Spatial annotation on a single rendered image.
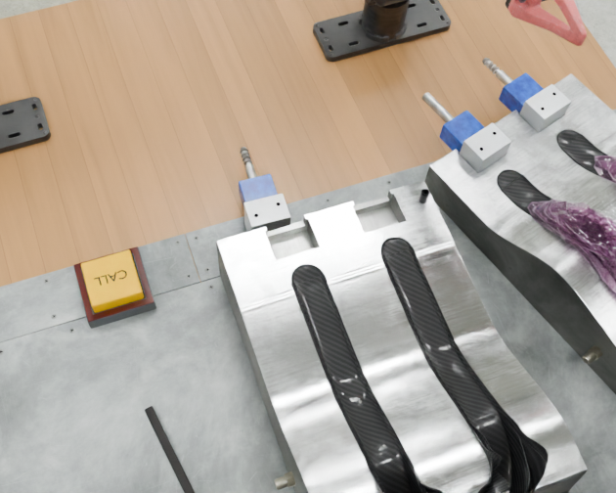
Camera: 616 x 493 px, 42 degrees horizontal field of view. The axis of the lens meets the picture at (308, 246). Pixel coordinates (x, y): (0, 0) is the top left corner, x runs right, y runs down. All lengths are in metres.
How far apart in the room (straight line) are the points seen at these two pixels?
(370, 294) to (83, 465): 0.37
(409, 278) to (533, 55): 0.47
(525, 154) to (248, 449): 0.51
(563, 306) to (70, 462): 0.58
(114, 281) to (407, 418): 0.38
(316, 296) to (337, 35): 0.46
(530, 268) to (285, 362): 0.32
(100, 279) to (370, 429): 0.36
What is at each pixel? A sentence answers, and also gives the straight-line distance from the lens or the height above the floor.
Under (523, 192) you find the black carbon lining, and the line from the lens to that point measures 1.04.
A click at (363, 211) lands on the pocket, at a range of 0.96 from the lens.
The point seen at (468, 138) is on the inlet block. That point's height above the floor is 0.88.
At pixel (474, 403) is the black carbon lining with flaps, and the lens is 0.84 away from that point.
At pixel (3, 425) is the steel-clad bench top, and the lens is 0.97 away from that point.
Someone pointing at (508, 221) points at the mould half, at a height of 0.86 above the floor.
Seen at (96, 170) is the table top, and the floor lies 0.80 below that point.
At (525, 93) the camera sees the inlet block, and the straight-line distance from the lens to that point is 1.11.
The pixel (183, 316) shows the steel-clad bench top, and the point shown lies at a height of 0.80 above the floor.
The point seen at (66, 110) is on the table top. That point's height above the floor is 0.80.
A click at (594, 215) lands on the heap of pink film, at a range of 0.98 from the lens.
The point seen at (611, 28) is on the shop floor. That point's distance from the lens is 2.52.
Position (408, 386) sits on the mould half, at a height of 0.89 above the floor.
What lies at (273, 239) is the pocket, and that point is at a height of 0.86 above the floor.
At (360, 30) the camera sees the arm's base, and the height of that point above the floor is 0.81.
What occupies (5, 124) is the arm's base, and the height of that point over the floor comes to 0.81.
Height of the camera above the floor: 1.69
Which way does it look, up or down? 62 degrees down
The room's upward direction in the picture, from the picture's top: 6 degrees clockwise
